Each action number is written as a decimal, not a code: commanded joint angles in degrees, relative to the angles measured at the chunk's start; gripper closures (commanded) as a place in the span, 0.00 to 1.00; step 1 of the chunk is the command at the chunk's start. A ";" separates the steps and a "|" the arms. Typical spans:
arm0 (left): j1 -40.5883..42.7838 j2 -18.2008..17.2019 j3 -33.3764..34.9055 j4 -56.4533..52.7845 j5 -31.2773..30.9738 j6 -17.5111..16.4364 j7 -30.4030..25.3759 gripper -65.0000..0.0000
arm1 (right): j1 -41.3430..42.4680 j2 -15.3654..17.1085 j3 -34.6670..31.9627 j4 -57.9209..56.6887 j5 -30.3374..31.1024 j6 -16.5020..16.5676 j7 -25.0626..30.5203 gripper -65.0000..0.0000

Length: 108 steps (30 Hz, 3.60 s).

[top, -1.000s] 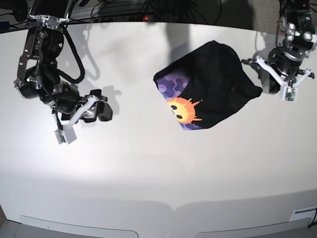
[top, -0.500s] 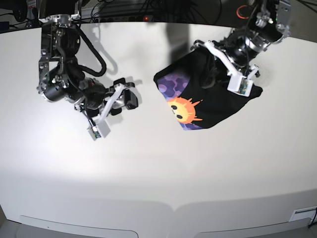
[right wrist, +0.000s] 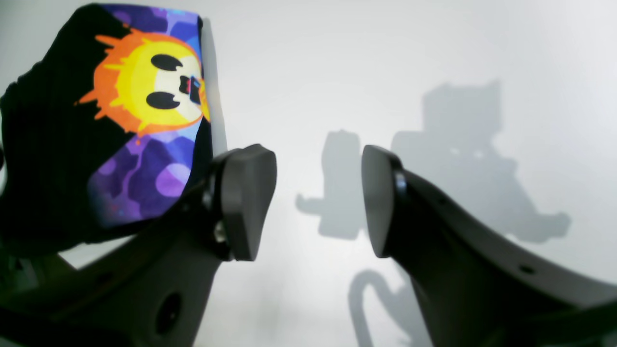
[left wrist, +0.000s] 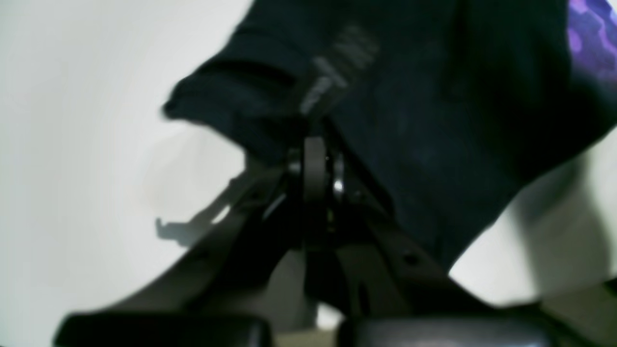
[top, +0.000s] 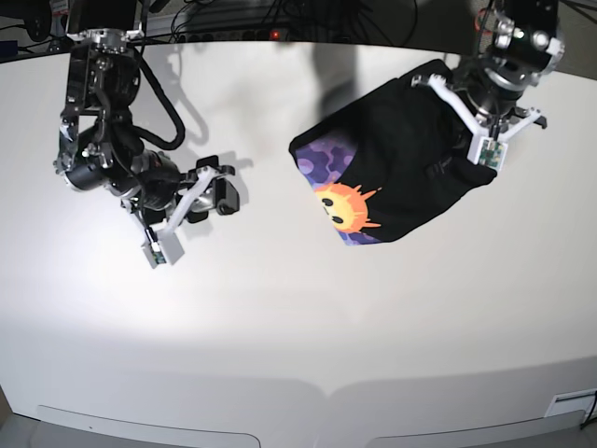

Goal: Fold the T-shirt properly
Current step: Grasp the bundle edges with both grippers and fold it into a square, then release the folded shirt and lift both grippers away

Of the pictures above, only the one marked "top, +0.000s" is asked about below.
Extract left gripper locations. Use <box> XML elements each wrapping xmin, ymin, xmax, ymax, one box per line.
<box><xmin>454</xmin><ymin>78</ymin><xmax>527</xmax><ymax>135</ymax></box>

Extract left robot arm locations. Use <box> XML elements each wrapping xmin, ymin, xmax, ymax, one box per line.
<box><xmin>452</xmin><ymin>0</ymin><xmax>564</xmax><ymax>138</ymax></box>

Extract black printed T-shirt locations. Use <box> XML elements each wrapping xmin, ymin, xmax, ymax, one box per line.
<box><xmin>289</xmin><ymin>59</ymin><xmax>497</xmax><ymax>245</ymax></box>

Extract white power strip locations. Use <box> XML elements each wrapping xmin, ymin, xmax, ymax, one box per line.
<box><xmin>178</xmin><ymin>27</ymin><xmax>290</xmax><ymax>43</ymax></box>

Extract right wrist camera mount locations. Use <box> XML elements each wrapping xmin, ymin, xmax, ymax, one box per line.
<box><xmin>121</xmin><ymin>165</ymin><xmax>240</xmax><ymax>269</ymax></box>

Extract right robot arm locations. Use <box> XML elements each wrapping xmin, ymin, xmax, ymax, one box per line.
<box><xmin>54</xmin><ymin>28</ymin><xmax>240</xmax><ymax>230</ymax></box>

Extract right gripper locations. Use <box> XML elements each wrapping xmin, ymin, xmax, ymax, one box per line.
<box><xmin>139</xmin><ymin>156</ymin><xmax>241</xmax><ymax>224</ymax></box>

